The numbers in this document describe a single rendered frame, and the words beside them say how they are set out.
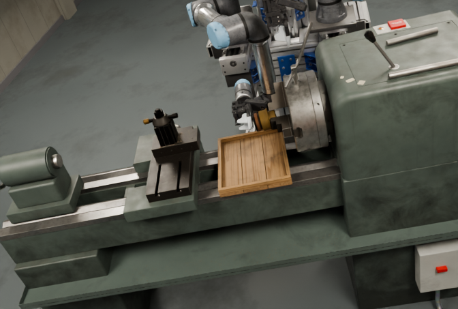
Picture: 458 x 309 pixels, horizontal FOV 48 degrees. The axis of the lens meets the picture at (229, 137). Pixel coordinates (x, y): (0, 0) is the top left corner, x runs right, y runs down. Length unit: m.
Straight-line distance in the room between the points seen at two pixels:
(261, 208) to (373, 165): 0.50
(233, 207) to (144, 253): 0.54
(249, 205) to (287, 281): 0.80
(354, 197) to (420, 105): 0.47
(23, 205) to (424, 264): 1.76
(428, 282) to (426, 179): 0.55
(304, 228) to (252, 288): 0.65
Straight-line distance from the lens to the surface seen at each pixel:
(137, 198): 2.16
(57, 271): 2.50
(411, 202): 2.22
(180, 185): 2.06
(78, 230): 2.33
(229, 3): 2.56
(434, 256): 2.38
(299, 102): 1.93
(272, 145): 2.26
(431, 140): 2.03
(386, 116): 1.91
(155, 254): 2.45
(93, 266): 2.44
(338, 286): 2.81
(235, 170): 2.17
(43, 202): 2.39
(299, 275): 2.87
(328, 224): 2.35
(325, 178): 2.10
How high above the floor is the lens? 2.25
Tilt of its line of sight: 35 degrees down
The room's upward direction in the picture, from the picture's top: 16 degrees counter-clockwise
